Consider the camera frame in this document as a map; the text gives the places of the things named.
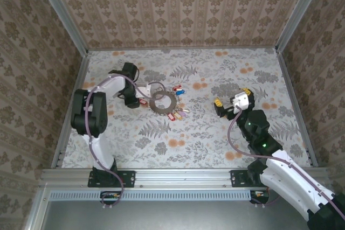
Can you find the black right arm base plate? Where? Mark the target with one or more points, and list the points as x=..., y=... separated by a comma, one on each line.
x=237, y=178

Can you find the aluminium frame post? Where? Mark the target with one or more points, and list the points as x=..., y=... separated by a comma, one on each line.
x=63, y=12
x=299, y=12

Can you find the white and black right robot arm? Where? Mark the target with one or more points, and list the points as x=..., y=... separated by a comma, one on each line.
x=291, y=178

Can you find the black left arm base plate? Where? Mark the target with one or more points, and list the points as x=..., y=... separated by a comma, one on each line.
x=129, y=178

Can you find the aluminium table side rail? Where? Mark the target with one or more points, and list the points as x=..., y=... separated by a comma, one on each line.
x=296, y=106
x=72, y=79

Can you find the black wiring connector box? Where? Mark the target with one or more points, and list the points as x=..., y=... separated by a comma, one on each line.
x=260, y=196

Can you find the thin aluminium table rail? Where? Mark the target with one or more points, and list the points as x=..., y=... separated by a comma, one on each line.
x=183, y=48

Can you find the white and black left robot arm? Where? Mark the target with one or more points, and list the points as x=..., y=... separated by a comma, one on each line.
x=99, y=146

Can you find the yellow key tag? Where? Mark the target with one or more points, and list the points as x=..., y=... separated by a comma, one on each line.
x=178, y=117

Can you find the blue key tag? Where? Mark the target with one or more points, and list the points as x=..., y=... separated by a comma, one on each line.
x=181, y=92

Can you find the grey metal panel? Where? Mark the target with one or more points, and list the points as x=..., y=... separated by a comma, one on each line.
x=175, y=216

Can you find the lilac key tag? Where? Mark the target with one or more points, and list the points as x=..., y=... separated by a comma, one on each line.
x=184, y=111

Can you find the toothed metal keyring disc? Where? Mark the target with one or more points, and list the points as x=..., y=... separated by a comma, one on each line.
x=152, y=104

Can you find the floral table cover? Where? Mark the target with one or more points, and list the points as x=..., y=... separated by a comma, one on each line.
x=188, y=138

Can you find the aluminium mounting rail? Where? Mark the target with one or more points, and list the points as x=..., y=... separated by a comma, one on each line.
x=183, y=177

